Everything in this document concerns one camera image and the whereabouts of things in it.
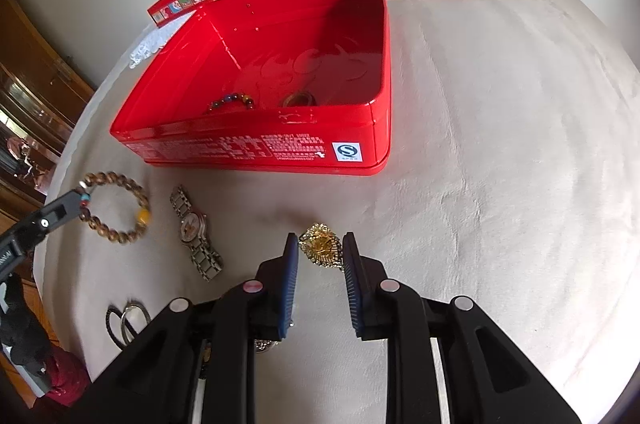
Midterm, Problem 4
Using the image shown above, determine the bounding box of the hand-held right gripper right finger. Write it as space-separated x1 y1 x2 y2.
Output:
341 231 583 424

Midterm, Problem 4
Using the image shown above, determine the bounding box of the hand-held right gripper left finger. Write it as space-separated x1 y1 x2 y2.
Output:
65 231 301 424

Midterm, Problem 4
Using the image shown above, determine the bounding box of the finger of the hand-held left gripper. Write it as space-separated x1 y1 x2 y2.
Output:
10 185 92 250

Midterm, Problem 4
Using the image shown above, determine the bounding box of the gold jewelry piece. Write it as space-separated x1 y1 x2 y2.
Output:
299 223 346 272

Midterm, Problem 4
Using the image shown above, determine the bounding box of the wooden bead bracelet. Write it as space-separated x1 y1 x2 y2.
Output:
80 171 151 245

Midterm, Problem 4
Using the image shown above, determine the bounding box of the large red tin box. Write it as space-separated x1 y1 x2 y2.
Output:
109 0 392 177

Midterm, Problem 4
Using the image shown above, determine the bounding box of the black plush toy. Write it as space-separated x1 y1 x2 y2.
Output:
0 273 51 377

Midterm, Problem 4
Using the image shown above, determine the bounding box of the silver wristwatch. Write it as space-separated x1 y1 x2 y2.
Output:
169 185 224 282

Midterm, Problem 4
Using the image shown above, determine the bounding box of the silver bangle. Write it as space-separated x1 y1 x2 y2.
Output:
119 300 152 341

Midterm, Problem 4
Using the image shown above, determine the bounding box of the maroon bag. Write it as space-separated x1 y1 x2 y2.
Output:
42 349 92 407

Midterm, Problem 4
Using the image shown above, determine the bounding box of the wooden cabinet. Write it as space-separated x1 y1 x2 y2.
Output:
0 0 98 225

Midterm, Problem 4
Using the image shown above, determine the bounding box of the white lace cloth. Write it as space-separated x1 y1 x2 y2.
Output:
127 17 193 70

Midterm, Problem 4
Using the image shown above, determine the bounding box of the brown ring bangle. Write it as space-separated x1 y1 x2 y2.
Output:
280 90 318 107

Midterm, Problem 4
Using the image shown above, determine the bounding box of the colourful bead bracelet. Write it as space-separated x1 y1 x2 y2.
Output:
209 91 257 114

